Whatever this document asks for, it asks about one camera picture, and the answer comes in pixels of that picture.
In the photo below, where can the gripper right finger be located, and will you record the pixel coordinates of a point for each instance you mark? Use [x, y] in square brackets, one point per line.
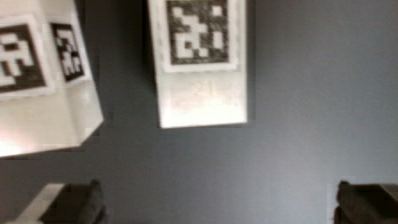
[366, 204]

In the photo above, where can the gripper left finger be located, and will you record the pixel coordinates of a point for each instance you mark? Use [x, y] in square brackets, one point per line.
[68, 204]

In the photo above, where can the white table leg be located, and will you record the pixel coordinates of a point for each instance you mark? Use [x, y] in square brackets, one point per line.
[199, 52]
[50, 112]

